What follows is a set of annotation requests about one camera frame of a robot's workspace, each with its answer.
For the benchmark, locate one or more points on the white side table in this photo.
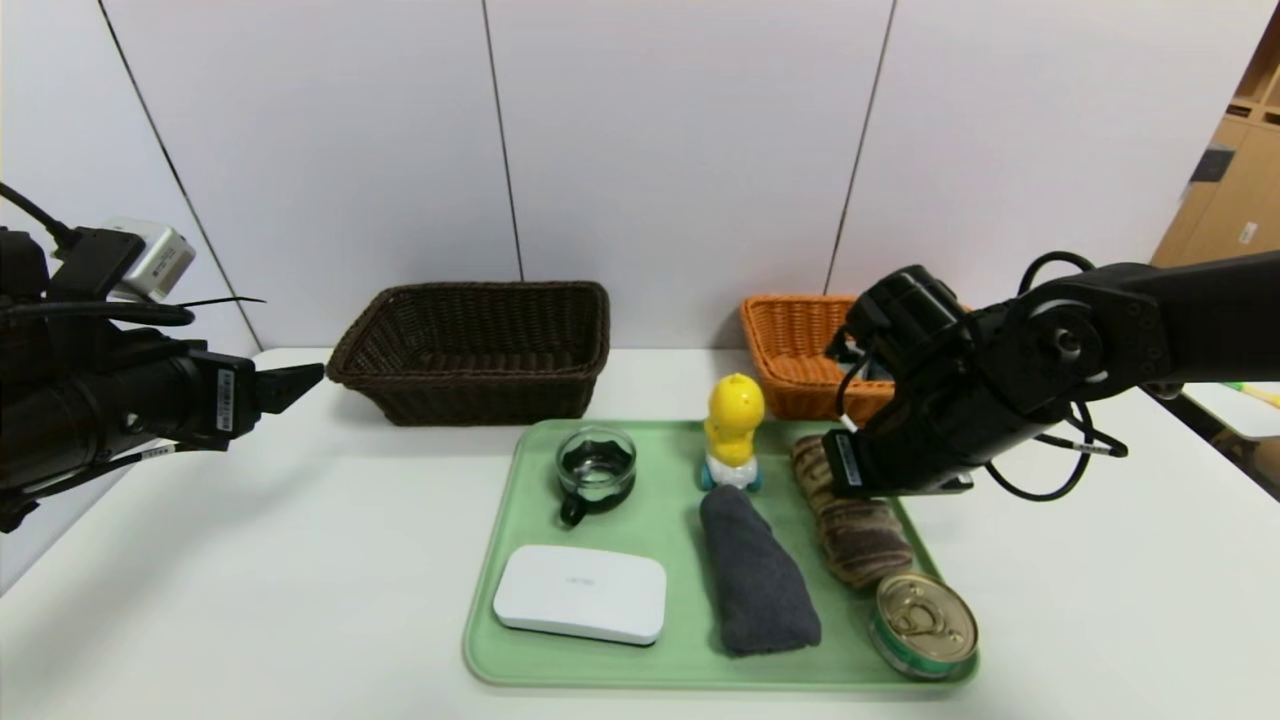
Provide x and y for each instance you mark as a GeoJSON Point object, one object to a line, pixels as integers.
{"type": "Point", "coordinates": [1235, 415]}

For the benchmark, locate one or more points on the white rectangular box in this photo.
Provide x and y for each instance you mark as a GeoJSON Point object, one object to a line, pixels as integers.
{"type": "Point", "coordinates": [580, 592]}

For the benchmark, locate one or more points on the dark brown wicker basket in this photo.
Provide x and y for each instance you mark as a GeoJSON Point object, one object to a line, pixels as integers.
{"type": "Point", "coordinates": [470, 400]}

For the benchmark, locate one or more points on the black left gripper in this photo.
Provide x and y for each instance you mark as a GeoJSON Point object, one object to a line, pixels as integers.
{"type": "Point", "coordinates": [228, 398]}

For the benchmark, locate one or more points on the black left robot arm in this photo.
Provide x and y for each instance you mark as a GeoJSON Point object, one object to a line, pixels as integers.
{"type": "Point", "coordinates": [90, 420]}

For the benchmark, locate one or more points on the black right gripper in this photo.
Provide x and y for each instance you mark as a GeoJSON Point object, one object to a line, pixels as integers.
{"type": "Point", "coordinates": [846, 463]}

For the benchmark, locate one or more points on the green labelled cat food can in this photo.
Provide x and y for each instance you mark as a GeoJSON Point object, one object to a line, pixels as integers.
{"type": "Point", "coordinates": [922, 625]}

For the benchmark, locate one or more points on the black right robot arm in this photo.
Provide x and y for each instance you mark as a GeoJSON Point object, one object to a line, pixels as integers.
{"type": "Point", "coordinates": [1180, 320]}

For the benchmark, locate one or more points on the glass cup with black holder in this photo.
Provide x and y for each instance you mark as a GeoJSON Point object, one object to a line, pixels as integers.
{"type": "Point", "coordinates": [596, 470]}

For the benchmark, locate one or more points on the yellow duck toy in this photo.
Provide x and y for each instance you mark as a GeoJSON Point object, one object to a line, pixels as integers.
{"type": "Point", "coordinates": [732, 415]}

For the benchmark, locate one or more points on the orange wicker basket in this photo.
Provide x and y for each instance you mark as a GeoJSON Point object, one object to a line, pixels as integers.
{"type": "Point", "coordinates": [790, 350]}

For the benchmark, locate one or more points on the light wooden cabinet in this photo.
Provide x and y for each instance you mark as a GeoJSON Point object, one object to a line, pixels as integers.
{"type": "Point", "coordinates": [1235, 200]}

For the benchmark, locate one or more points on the dark grey rolled towel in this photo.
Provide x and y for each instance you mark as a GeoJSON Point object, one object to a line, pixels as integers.
{"type": "Point", "coordinates": [755, 578]}

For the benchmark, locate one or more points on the light green plastic tray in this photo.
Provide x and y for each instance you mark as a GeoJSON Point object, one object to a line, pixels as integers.
{"type": "Point", "coordinates": [670, 540]}

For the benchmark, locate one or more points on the brown striped bread roll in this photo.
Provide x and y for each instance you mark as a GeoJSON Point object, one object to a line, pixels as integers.
{"type": "Point", "coordinates": [865, 540]}

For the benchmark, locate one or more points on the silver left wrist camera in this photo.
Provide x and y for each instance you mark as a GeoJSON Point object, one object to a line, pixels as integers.
{"type": "Point", "coordinates": [155, 262]}

